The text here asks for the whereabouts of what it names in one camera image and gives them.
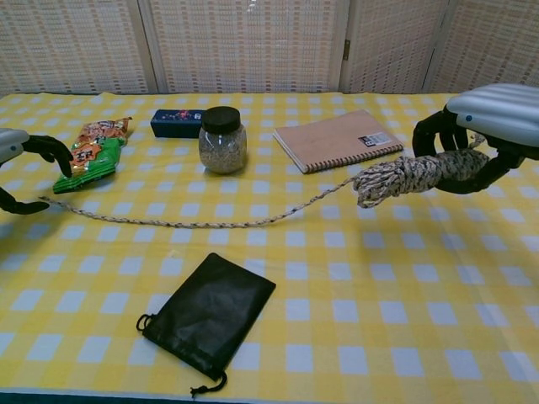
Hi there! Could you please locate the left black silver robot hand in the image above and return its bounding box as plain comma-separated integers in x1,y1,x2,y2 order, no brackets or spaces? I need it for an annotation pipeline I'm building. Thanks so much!
0,128,75,215

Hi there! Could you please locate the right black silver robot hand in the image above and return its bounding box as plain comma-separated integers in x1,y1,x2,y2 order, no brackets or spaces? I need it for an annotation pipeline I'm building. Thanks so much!
412,82,539,197

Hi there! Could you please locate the speckled braided rope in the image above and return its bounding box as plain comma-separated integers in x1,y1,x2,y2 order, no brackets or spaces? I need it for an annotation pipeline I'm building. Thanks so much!
38,134,492,231

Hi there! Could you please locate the green snack packet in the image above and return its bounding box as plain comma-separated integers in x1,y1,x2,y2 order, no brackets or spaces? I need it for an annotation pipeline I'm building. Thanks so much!
52,136,123,194

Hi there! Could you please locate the orange snack packet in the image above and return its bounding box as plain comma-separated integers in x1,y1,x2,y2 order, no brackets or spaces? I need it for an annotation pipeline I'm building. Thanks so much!
79,116,134,146

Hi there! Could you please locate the dark blue rectangular box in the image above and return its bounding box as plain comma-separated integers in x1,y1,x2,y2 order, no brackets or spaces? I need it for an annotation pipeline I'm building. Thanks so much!
150,108,207,139

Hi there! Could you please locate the brown spiral notebook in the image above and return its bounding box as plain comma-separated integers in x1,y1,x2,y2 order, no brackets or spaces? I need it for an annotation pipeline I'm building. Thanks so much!
272,109,404,175

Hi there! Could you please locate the glass jar with black lid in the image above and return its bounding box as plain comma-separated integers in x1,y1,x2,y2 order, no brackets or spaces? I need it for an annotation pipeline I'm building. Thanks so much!
198,106,248,175

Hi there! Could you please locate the black drawstring pouch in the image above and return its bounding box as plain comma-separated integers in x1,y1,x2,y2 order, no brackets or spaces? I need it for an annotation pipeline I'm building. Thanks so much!
135,252,277,399

